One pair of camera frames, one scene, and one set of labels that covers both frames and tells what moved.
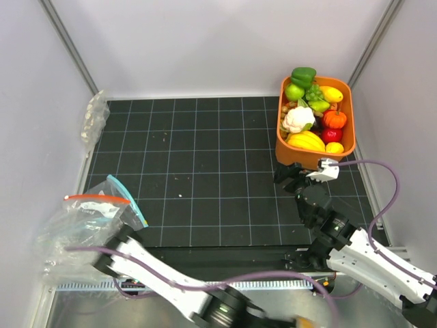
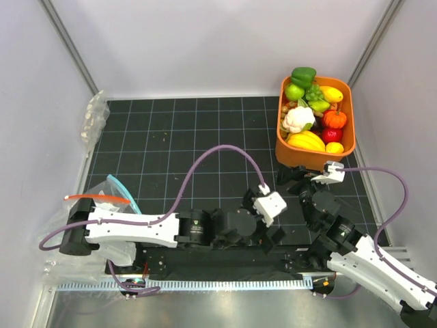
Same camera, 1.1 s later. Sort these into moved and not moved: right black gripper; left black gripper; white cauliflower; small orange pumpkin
Moved: left black gripper
Not moved: small orange pumpkin; white cauliflower; right black gripper
